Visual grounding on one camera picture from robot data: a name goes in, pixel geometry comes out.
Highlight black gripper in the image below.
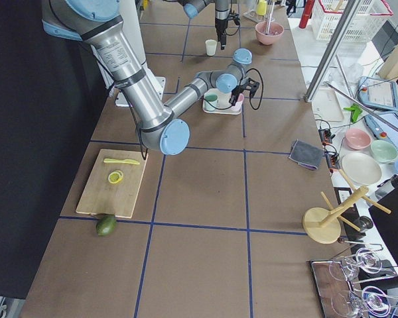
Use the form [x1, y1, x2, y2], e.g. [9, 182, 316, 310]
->
[215, 9, 240, 50]
[230, 78, 260, 105]

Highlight pink cup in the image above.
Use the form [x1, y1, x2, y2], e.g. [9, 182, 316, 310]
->
[233, 93, 244, 112]

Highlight green cup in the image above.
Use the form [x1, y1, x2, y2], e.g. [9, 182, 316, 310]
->
[204, 93, 218, 111]

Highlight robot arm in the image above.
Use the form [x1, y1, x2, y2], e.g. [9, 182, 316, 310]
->
[41, 1, 259, 155]
[177, 0, 240, 50]

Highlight cream rabbit tray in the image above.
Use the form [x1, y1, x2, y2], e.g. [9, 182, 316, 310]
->
[202, 88, 241, 115]

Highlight cream yellow cup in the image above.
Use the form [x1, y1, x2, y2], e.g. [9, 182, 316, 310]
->
[205, 39, 218, 56]

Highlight yellow cup on rack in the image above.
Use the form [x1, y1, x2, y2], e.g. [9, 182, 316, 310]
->
[255, 0, 267, 16]

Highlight large pink bowl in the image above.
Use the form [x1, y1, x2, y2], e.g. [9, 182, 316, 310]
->
[255, 21, 285, 45]

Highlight metal tongs black tip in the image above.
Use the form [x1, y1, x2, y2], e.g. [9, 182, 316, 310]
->
[265, 0, 275, 35]

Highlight grey folded cloth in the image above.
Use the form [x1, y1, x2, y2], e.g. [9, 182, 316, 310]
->
[289, 139, 324, 170]

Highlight red fire extinguisher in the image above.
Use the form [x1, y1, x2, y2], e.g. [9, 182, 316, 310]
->
[298, 0, 315, 29]

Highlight black power strip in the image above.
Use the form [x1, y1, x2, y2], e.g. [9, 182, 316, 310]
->
[318, 129, 340, 174]

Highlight yellow plastic knife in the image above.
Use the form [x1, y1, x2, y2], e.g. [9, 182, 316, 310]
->
[103, 158, 140, 165]

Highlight small pink bowl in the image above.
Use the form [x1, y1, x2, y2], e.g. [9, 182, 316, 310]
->
[345, 128, 371, 150]

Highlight lemon slices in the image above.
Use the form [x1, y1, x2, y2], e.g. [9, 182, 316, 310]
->
[107, 170, 124, 184]

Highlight cream plate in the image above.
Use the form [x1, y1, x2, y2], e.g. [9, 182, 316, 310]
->
[341, 152, 382, 186]

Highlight teach pendant tablet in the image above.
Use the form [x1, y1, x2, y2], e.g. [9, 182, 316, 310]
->
[358, 76, 398, 111]

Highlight white plastic basket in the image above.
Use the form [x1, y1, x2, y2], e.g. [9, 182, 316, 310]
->
[310, 0, 394, 44]

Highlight wooden cup stand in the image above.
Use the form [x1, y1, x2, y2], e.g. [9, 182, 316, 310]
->
[302, 169, 391, 244]

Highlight small green bowl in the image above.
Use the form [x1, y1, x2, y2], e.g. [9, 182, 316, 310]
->
[370, 140, 398, 163]

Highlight wooden cutting board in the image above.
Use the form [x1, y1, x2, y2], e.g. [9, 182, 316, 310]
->
[76, 149, 147, 219]

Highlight green avocado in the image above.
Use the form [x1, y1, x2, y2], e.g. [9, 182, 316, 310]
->
[96, 215, 117, 237]

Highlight wine glass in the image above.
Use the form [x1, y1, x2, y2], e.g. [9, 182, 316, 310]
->
[328, 248, 395, 282]
[330, 286, 398, 317]

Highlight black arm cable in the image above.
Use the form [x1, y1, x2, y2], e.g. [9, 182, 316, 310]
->
[224, 9, 242, 36]
[129, 68, 264, 158]

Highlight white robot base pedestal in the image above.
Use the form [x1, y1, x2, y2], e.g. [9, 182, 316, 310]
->
[119, 0, 166, 99]

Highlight aluminium camera post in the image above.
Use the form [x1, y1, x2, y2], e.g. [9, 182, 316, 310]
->
[304, 1, 360, 102]

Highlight black frame tray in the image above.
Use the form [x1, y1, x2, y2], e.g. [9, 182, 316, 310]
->
[309, 259, 398, 318]

